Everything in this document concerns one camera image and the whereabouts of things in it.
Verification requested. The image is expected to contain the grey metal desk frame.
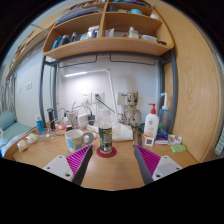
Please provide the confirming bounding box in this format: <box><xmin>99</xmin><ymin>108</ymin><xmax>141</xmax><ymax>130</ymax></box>
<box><xmin>38</xmin><ymin>49</ymin><xmax>178</xmax><ymax>134</ymax></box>

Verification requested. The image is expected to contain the wooden shelf unit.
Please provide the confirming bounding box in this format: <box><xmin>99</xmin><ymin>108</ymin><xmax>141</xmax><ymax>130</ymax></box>
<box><xmin>42</xmin><ymin>0</ymin><xmax>175</xmax><ymax>61</ymax></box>

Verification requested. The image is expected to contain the white desk lamp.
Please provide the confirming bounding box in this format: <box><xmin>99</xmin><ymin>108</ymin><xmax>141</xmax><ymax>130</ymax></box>
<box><xmin>63</xmin><ymin>68</ymin><xmax>119</xmax><ymax>123</ymax></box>

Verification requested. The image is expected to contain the patterned window curtain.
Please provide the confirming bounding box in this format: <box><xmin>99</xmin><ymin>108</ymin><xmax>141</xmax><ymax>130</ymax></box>
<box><xmin>0</xmin><ymin>74</ymin><xmax>16</xmax><ymax>114</ymax></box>

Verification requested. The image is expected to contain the wooden wardrobe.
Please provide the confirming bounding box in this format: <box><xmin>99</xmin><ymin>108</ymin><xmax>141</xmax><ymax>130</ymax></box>
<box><xmin>144</xmin><ymin>0</ymin><xmax>224</xmax><ymax>164</ymax></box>

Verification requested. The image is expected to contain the black pen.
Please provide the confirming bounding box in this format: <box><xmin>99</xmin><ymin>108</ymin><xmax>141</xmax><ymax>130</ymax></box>
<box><xmin>132</xmin><ymin>131</ymin><xmax>138</xmax><ymax>148</ymax></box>

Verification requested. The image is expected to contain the white tape roll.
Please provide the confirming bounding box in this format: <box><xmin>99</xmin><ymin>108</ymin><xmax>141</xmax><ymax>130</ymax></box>
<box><xmin>17</xmin><ymin>139</ymin><xmax>29</xmax><ymax>152</ymax></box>
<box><xmin>26</xmin><ymin>133</ymin><xmax>39</xmax><ymax>144</ymax></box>

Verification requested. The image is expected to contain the blue tube with white cap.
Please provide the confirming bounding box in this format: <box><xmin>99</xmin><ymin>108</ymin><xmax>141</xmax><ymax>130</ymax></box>
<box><xmin>35</xmin><ymin>114</ymin><xmax>45</xmax><ymax>134</ymax></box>

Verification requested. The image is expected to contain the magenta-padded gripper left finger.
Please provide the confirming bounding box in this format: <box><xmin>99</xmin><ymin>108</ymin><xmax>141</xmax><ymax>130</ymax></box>
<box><xmin>42</xmin><ymin>144</ymin><xmax>95</xmax><ymax>187</ymax></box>

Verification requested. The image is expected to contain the white wall box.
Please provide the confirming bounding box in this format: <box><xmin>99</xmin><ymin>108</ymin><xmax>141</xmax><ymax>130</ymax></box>
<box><xmin>117</xmin><ymin>92</ymin><xmax>128</xmax><ymax>105</ymax></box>

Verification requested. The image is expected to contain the wooden tree figurine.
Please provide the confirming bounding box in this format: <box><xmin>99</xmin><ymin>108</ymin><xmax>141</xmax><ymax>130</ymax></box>
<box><xmin>121</xmin><ymin>90</ymin><xmax>143</xmax><ymax>129</ymax></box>

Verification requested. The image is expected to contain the white wall socket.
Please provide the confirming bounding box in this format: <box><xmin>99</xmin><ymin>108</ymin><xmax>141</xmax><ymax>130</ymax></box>
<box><xmin>80</xmin><ymin>92</ymin><xmax>93</xmax><ymax>104</ymax></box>
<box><xmin>92</xmin><ymin>92</ymin><xmax>104</xmax><ymax>104</ymax></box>

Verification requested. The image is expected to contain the white crumpled plastic bag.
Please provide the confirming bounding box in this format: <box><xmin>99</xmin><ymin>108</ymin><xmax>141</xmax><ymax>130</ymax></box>
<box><xmin>111</xmin><ymin>123</ymin><xmax>134</xmax><ymax>142</ymax></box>

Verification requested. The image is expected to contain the white power adapter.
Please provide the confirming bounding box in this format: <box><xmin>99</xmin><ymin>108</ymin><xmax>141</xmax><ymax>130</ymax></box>
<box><xmin>78</xmin><ymin>113</ymin><xmax>91</xmax><ymax>126</ymax></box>

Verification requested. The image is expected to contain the clear bottle with black label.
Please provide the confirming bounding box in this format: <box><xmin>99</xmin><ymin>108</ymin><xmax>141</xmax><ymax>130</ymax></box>
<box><xmin>97</xmin><ymin>108</ymin><xmax>114</xmax><ymax>155</ymax></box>

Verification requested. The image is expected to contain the teal pillow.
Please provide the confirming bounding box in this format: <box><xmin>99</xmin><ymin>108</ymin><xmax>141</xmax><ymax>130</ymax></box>
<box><xmin>0</xmin><ymin>110</ymin><xmax>17</xmax><ymax>132</ymax></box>

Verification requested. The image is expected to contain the bed with teal sheet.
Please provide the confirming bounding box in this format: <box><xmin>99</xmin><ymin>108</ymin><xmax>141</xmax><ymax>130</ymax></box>
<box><xmin>0</xmin><ymin>121</ymin><xmax>36</xmax><ymax>158</ymax></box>

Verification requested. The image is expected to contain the black electric shaver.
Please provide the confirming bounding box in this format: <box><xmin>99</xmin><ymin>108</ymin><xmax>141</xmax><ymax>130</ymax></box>
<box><xmin>47</xmin><ymin>108</ymin><xmax>57</xmax><ymax>131</ymax></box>

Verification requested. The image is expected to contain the blue spray bottle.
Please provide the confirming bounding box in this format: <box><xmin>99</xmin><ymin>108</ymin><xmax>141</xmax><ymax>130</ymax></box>
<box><xmin>157</xmin><ymin>92</ymin><xmax>172</xmax><ymax>133</ymax></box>

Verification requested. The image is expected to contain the red white packet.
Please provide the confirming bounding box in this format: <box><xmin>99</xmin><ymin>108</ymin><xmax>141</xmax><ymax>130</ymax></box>
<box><xmin>54</xmin><ymin>123</ymin><xmax>68</xmax><ymax>132</ymax></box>

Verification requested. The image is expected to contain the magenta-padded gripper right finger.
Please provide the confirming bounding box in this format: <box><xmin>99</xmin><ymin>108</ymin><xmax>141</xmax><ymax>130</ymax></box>
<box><xmin>133</xmin><ymin>144</ymin><xmax>184</xmax><ymax>186</ymax></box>

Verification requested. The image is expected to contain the flat round red coaster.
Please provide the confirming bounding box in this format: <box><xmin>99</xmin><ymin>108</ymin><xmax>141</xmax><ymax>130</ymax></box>
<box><xmin>96</xmin><ymin>145</ymin><xmax>118</xmax><ymax>159</ymax></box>

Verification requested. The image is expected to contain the cream mug with blue patches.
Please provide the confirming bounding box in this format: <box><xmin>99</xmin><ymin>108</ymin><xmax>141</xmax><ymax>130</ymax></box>
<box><xmin>64</xmin><ymin>128</ymin><xmax>95</xmax><ymax>153</ymax></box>

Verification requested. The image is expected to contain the small blue box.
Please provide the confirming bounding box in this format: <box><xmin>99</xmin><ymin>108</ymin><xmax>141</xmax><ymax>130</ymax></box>
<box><xmin>154</xmin><ymin>129</ymin><xmax>169</xmax><ymax>145</ymax></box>

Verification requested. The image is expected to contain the green striped white towel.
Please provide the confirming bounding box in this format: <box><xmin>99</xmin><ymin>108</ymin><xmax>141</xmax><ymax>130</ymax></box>
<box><xmin>214</xmin><ymin>126</ymin><xmax>224</xmax><ymax>156</ymax></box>

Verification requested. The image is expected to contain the dark flat stick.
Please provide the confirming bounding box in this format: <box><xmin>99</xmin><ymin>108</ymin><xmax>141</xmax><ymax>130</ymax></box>
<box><xmin>137</xmin><ymin>132</ymin><xmax>144</xmax><ymax>148</ymax></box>

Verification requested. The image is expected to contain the white red pump lotion bottle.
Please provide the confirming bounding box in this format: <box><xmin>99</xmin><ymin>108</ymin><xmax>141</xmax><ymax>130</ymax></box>
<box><xmin>143</xmin><ymin>103</ymin><xmax>160</xmax><ymax>139</ymax></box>

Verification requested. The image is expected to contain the small white square device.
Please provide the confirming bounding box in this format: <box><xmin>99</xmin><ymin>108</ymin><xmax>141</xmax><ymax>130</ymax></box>
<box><xmin>144</xmin><ymin>135</ymin><xmax>155</xmax><ymax>147</ymax></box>

